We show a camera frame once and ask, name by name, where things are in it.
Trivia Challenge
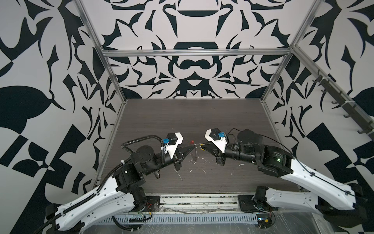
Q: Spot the metal keyring with red grip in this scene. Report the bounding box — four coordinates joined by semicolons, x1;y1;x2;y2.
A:
190;140;200;164

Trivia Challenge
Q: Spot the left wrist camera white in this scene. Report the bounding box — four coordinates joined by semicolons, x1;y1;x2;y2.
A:
161;132;183;159

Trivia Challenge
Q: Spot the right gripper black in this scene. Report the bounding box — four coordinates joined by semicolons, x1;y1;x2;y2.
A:
202;138;259;165

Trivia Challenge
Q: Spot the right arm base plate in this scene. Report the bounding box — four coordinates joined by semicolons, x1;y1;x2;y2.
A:
238;195;279;213

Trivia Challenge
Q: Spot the black wall hook rail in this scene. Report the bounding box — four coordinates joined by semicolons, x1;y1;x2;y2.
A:
312;70;374;141

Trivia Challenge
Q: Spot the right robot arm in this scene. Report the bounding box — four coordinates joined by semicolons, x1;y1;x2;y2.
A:
200;128;368;228

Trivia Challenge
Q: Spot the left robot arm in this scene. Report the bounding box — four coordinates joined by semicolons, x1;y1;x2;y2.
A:
34;145;195;234

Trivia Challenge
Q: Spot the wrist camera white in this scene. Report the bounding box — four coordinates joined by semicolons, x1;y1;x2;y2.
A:
205;128;228;153
161;132;183;159

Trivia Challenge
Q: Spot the white slotted cable duct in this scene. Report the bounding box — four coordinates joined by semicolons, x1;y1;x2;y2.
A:
116;213;258;225

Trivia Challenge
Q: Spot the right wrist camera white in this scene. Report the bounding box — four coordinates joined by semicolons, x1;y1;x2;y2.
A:
205;128;228;153

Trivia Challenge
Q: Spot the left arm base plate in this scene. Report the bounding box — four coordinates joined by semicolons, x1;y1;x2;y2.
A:
125;196;161;213

